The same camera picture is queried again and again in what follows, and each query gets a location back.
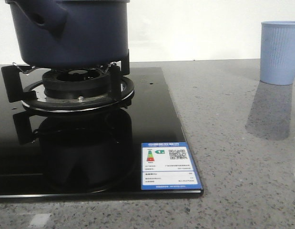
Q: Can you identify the black pot support grate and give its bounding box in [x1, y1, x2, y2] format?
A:
[1, 56, 134, 113]

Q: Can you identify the dark blue cooking pot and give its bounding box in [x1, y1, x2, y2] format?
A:
[7, 0, 128, 69]

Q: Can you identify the black glass gas stove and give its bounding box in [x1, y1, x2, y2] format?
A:
[0, 66, 204, 202]

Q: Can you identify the light blue ribbed cup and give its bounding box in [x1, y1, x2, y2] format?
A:
[260, 21, 295, 85]

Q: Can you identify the blue energy label sticker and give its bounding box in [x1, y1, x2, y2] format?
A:
[141, 142, 203, 191]

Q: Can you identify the black gas burner head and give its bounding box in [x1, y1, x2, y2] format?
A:
[42, 69, 110, 99]

